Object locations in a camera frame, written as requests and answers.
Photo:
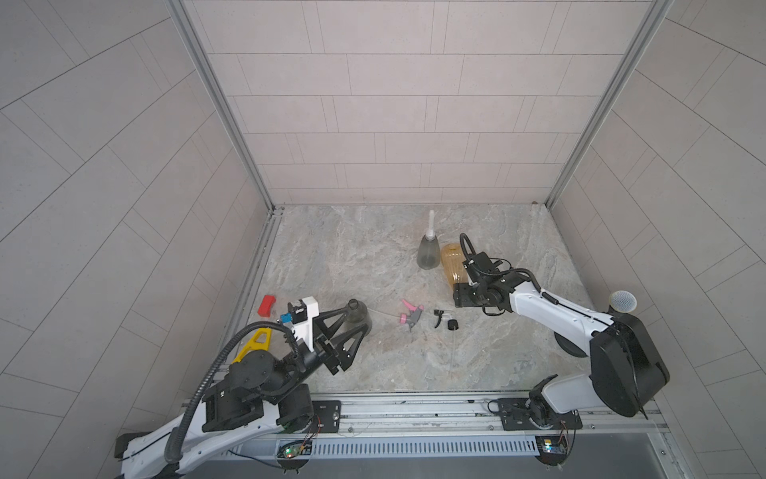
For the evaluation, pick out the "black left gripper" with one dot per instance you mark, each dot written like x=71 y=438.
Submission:
x=330 y=356

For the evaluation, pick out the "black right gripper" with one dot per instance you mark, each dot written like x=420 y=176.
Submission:
x=459 y=295

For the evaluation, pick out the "orange translucent spray bottle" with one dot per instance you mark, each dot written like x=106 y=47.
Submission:
x=452 y=259

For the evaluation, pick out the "clear grey spray bottle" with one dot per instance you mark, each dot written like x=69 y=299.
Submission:
x=429 y=253

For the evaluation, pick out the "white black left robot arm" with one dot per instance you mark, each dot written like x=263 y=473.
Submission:
x=255 y=387

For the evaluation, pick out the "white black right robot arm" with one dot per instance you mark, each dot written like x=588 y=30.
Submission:
x=626 y=368

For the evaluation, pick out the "dark grey spray bottle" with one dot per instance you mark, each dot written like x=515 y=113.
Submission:
x=357 y=315

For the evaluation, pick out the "black spray nozzle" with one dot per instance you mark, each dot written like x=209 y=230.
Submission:
x=444 y=318

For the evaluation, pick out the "pink spray nozzle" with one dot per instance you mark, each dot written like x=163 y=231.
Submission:
x=412 y=315

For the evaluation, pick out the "red spray nozzle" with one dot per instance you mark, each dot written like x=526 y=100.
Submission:
x=266 y=306

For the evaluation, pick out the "yellow triangular spray nozzle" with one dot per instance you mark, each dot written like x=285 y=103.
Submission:
x=259 y=341

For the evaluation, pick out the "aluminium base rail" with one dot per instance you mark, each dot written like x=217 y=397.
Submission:
x=460 y=425

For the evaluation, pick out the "aluminium corner frame post right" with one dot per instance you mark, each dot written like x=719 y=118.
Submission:
x=646 y=31

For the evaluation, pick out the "aluminium corner frame post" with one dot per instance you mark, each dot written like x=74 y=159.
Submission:
x=183 y=21
x=646 y=31

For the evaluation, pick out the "aluminium corner frame post left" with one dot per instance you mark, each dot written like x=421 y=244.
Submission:
x=183 y=21

